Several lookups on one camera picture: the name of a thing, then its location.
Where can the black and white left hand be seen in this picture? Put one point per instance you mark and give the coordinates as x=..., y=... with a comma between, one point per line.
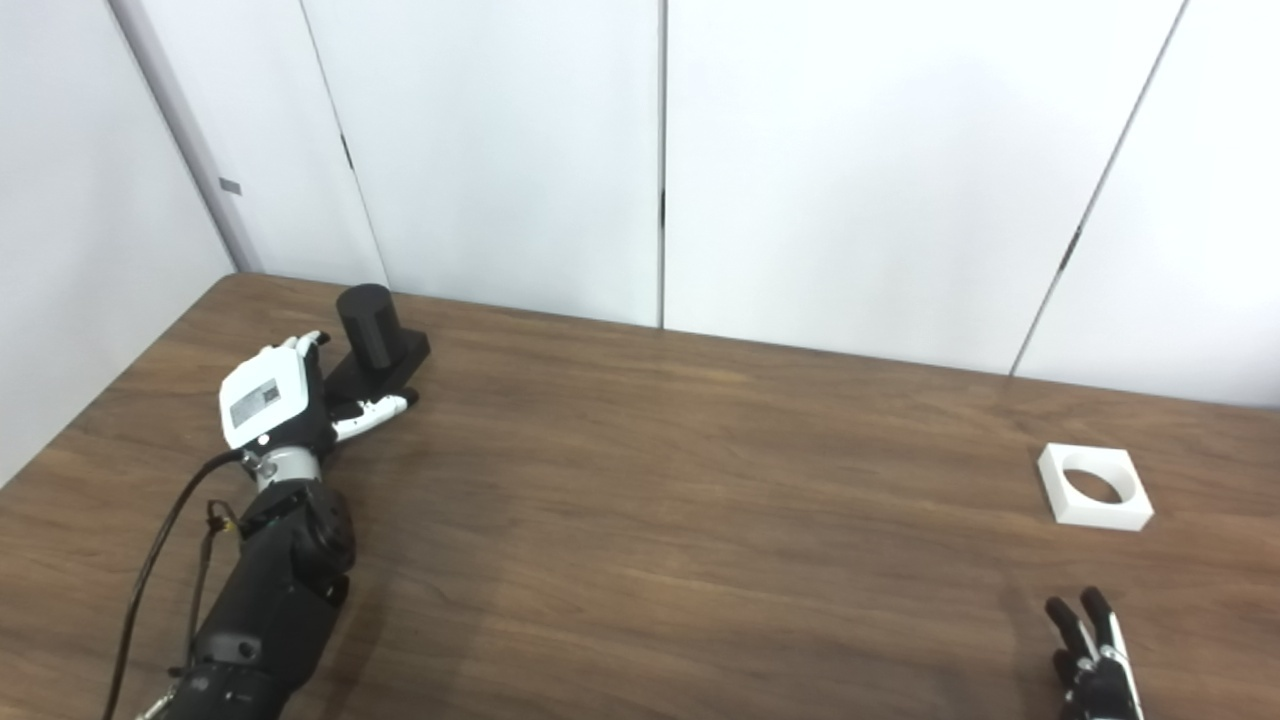
x=262, y=400

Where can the black and white right hand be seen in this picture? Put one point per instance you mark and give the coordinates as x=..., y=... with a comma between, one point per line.
x=1098, y=685

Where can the black peg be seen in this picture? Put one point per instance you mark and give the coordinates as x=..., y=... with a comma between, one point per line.
x=368, y=330

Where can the white square piece with hole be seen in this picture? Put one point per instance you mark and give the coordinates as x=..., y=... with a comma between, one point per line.
x=1095, y=515

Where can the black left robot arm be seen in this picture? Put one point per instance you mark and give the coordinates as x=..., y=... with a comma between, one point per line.
x=275, y=600

